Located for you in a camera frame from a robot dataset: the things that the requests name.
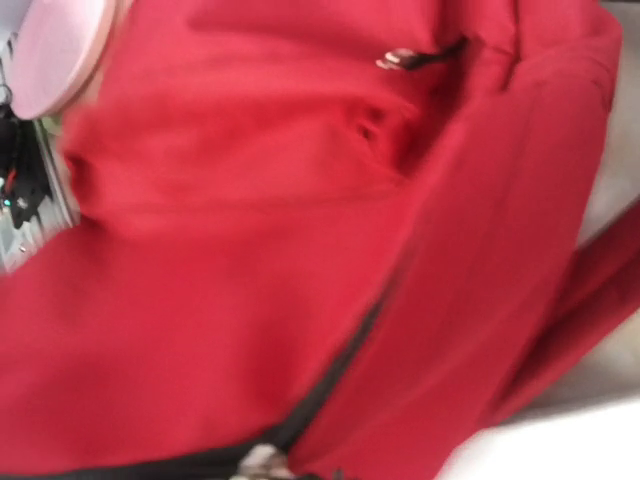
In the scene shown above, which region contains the red backpack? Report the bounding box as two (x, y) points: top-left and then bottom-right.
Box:
(1, 1), (639, 479)

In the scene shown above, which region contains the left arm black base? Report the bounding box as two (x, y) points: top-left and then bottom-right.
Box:
(1, 84), (52, 229)

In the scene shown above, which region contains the pink plate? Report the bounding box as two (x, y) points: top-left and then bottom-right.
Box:
(7, 0), (131, 120)

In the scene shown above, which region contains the aluminium front rail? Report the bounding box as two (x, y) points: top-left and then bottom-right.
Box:
(0, 29), (81, 276)

